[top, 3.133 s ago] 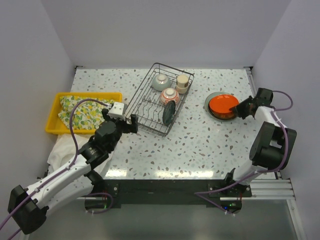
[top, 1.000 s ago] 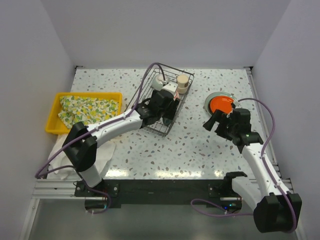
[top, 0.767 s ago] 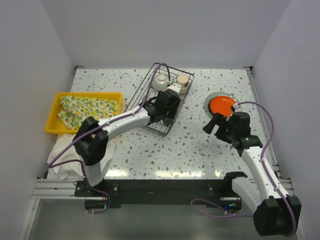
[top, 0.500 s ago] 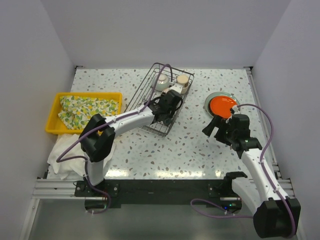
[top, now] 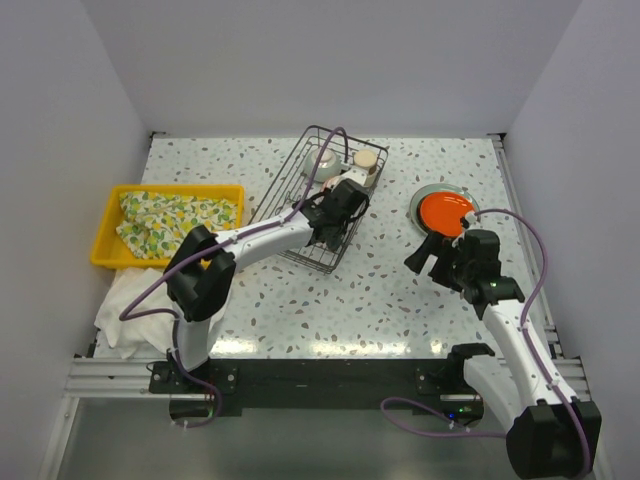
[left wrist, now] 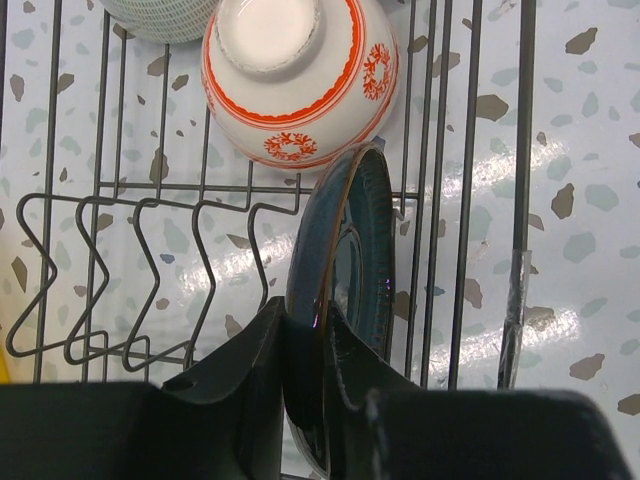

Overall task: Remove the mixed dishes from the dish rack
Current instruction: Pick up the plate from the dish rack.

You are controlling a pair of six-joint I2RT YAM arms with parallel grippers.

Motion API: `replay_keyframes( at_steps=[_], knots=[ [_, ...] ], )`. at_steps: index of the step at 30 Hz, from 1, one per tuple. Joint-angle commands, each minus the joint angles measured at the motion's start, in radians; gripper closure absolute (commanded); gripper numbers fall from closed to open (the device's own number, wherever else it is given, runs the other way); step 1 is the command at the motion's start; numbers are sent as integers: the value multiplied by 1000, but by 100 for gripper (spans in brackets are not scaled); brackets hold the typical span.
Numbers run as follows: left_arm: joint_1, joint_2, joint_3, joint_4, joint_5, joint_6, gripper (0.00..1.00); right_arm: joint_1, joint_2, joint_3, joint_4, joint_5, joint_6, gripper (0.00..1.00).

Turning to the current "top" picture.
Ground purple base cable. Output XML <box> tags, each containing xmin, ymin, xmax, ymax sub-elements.
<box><xmin>379</xmin><ymin>396</ymin><xmax>509</xmax><ymax>439</ymax></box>
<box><xmin>169</xmin><ymin>376</ymin><xmax>226</xmax><ymax>429</ymax></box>

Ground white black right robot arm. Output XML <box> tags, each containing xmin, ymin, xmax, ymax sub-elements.
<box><xmin>404</xmin><ymin>230</ymin><xmax>602</xmax><ymax>479</ymax></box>

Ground celadon green flower plate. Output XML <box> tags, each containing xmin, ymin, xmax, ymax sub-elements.
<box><xmin>409</xmin><ymin>183</ymin><xmax>480</xmax><ymax>234</ymax></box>

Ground beige ceramic cup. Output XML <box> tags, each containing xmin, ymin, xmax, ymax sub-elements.
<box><xmin>353</xmin><ymin>149</ymin><xmax>377</xmax><ymax>188</ymax></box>

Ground teal blue plate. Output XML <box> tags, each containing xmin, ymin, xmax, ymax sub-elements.
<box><xmin>324</xmin><ymin>230</ymin><xmax>346</xmax><ymax>252</ymax></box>

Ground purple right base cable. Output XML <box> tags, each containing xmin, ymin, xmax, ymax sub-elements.
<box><xmin>379</xmin><ymin>396</ymin><xmax>509</xmax><ymax>439</ymax></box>

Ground orange red plate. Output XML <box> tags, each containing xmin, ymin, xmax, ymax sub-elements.
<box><xmin>418</xmin><ymin>191</ymin><xmax>475</xmax><ymax>238</ymax></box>

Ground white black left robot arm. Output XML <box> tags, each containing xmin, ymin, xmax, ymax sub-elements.
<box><xmin>165</xmin><ymin>180</ymin><xmax>369</xmax><ymax>392</ymax></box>

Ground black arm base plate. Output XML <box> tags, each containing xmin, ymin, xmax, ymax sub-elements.
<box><xmin>148</xmin><ymin>359</ymin><xmax>484</xmax><ymax>422</ymax></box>

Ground red white patterned bowl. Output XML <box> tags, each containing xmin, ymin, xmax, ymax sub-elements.
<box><xmin>321</xmin><ymin>175</ymin><xmax>343</xmax><ymax>192</ymax></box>

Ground yellow plastic tray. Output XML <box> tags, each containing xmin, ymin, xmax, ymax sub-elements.
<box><xmin>90</xmin><ymin>184</ymin><xmax>245</xmax><ymax>270</ymax></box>

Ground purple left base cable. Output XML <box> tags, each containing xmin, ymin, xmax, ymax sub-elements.
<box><xmin>169</xmin><ymin>376</ymin><xmax>226</xmax><ymax>429</ymax></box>

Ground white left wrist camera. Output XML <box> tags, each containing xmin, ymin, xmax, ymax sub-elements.
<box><xmin>338</xmin><ymin>167</ymin><xmax>368</xmax><ymax>188</ymax></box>

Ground white towel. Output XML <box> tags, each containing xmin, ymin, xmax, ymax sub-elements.
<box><xmin>94</xmin><ymin>267</ymin><xmax>226</xmax><ymax>361</ymax></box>

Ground lemon print cloth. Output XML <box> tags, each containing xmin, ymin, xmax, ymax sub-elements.
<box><xmin>116</xmin><ymin>190</ymin><xmax>240</xmax><ymax>260</ymax></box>

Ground aluminium frame rail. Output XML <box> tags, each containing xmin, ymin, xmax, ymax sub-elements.
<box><xmin>483</xmin><ymin>134</ymin><xmax>591</xmax><ymax>400</ymax></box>

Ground celadon green bowl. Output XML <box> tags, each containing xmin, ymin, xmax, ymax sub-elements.
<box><xmin>303</xmin><ymin>147</ymin><xmax>341</xmax><ymax>183</ymax></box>

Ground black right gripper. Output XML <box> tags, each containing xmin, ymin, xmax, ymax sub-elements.
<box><xmin>404</xmin><ymin>230</ymin><xmax>473</xmax><ymax>292</ymax></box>

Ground black wire dish rack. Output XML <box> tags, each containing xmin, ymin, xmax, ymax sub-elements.
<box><xmin>249</xmin><ymin>125</ymin><xmax>388</xmax><ymax>273</ymax></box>

